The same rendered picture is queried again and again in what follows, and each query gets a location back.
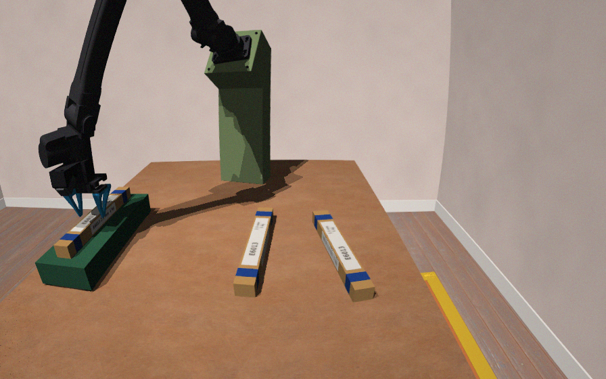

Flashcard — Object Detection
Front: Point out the tan box with white label and blue bands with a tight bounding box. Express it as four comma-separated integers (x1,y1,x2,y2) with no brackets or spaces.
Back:
233,207,273,298

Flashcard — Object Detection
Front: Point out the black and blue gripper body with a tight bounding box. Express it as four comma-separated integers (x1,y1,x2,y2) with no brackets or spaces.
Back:
74,166,107,194

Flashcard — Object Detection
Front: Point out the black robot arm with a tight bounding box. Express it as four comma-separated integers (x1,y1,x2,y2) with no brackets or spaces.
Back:
39,0,252,196

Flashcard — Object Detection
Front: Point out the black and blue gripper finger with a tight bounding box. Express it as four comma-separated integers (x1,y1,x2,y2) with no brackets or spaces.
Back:
93,183,111,218
63,188,83,217

